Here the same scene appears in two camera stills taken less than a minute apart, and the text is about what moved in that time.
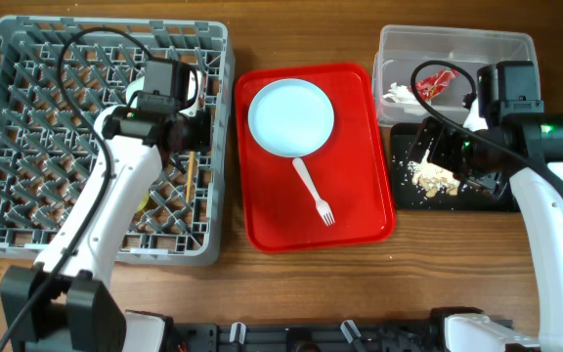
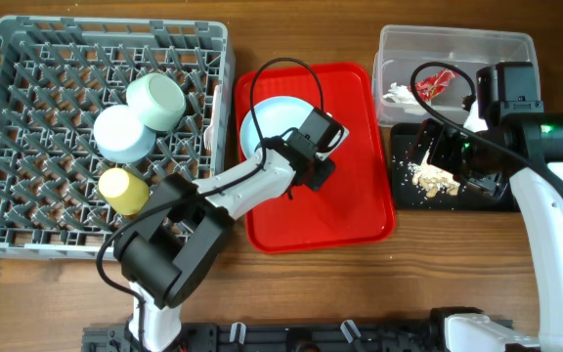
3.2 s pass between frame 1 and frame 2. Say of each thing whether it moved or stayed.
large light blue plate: moved
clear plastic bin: stayed
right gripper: stayed
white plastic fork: moved
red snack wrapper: stayed
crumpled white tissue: stayed
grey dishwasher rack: stayed
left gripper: moved
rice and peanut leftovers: stayed
